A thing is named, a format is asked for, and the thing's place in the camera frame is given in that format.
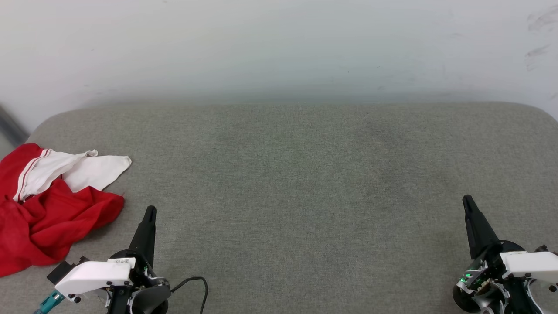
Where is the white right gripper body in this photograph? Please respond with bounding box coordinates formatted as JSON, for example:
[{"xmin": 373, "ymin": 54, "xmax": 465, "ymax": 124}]
[{"xmin": 453, "ymin": 240, "xmax": 558, "ymax": 314}]

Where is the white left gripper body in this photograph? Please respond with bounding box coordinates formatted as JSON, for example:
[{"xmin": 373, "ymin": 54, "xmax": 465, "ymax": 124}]
[{"xmin": 54, "ymin": 249, "xmax": 171, "ymax": 314}]

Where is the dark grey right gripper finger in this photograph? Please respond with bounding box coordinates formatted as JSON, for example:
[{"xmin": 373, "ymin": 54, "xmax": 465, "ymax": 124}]
[{"xmin": 462, "ymin": 195, "xmax": 502, "ymax": 260}]

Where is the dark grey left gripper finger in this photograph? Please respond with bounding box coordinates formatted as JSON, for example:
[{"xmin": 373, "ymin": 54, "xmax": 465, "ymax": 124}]
[{"xmin": 129, "ymin": 206, "xmax": 157, "ymax": 267}]

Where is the red and white sports garment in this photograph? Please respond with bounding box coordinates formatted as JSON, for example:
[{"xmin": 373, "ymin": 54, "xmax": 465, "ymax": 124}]
[{"xmin": 0, "ymin": 143, "xmax": 132, "ymax": 278}]

